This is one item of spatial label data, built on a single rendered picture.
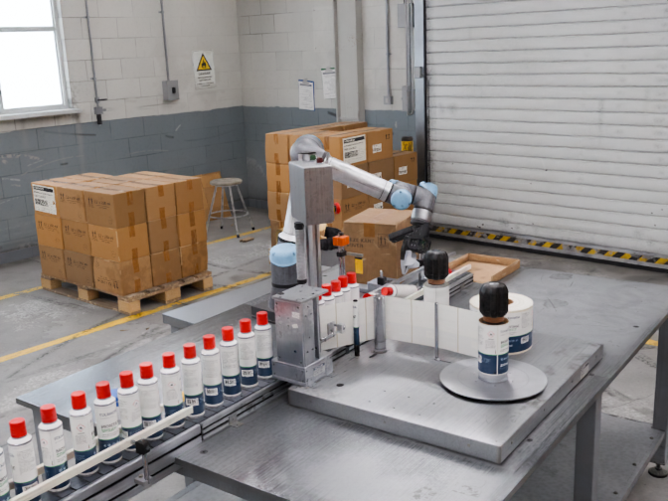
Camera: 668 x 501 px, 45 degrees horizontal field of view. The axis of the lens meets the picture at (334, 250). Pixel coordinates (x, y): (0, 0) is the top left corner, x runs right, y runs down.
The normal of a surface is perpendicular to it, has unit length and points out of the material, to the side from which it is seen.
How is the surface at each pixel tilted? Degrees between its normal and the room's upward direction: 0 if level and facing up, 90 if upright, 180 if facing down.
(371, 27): 90
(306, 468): 0
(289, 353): 90
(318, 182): 90
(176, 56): 90
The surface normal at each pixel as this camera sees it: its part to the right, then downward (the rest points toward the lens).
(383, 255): -0.41, 0.24
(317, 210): 0.33, 0.22
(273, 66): -0.66, 0.21
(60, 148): 0.75, 0.14
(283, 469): -0.04, -0.97
